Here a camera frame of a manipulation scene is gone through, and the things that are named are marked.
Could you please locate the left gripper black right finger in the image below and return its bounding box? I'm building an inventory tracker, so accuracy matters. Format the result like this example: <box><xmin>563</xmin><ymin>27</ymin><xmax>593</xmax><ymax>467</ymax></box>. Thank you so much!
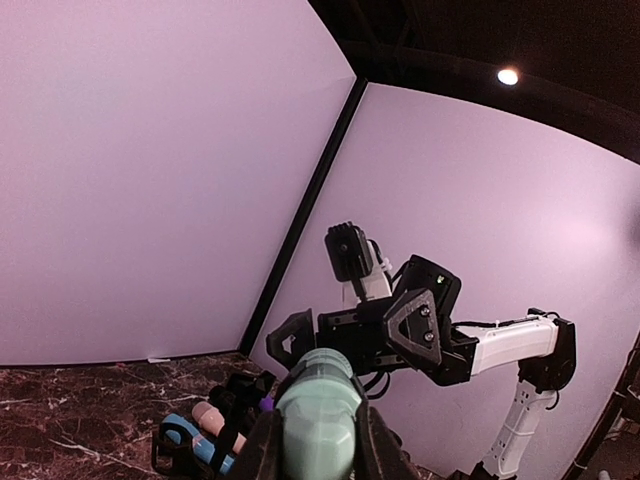
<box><xmin>354</xmin><ymin>405</ymin><xmax>420</xmax><ymax>480</ymax></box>

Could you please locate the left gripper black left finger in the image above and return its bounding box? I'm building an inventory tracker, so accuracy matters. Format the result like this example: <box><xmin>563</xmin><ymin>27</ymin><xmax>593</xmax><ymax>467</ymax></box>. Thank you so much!
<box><xmin>232</xmin><ymin>412</ymin><xmax>284</xmax><ymax>480</ymax></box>

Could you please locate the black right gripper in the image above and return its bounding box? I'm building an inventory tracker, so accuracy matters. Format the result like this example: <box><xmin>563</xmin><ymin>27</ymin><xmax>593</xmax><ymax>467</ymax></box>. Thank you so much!
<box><xmin>266</xmin><ymin>288</ymin><xmax>442</xmax><ymax>373</ymax></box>

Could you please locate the purple toy microphone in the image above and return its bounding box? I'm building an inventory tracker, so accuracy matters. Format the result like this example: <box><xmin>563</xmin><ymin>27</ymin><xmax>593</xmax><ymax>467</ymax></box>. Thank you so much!
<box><xmin>259</xmin><ymin>396</ymin><xmax>274</xmax><ymax>412</ymax></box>

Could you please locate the light blue toy microphone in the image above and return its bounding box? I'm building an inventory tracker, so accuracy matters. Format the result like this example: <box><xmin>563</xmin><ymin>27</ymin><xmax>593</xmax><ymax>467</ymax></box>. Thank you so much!
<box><xmin>151</xmin><ymin>413</ymin><xmax>234</xmax><ymax>479</ymax></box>

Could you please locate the stand holding cream microphone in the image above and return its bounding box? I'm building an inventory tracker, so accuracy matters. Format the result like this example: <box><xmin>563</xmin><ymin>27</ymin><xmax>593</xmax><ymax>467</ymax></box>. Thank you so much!
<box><xmin>151</xmin><ymin>371</ymin><xmax>275</xmax><ymax>479</ymax></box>

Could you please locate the cream white toy microphone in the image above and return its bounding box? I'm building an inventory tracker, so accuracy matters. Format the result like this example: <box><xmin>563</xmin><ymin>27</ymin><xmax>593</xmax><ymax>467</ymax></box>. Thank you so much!
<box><xmin>191</xmin><ymin>401</ymin><xmax>225</xmax><ymax>437</ymax></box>

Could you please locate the mint green toy microphone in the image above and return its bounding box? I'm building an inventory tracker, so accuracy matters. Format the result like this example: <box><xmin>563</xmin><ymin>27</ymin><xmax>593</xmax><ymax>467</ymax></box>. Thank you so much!
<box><xmin>275</xmin><ymin>348</ymin><xmax>362</xmax><ymax>480</ymax></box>

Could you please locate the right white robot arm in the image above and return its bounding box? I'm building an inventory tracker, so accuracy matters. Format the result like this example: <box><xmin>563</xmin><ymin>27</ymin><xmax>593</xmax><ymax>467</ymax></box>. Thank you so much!
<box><xmin>266</xmin><ymin>255</ymin><xmax>576</xmax><ymax>479</ymax></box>

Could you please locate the round ceiling light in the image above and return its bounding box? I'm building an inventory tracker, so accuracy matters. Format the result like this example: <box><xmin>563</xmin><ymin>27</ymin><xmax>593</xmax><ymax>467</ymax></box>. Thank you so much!
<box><xmin>496</xmin><ymin>68</ymin><xmax>519</xmax><ymax>86</ymax></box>

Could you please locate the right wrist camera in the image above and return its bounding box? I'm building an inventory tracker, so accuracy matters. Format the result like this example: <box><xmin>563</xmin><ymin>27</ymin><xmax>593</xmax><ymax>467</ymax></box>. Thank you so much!
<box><xmin>324</xmin><ymin>222</ymin><xmax>393</xmax><ymax>308</ymax></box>

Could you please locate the black corner frame post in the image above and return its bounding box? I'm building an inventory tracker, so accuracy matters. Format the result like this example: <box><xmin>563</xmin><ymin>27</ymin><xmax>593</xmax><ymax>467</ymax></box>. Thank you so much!
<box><xmin>237</xmin><ymin>77</ymin><xmax>368</xmax><ymax>357</ymax></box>

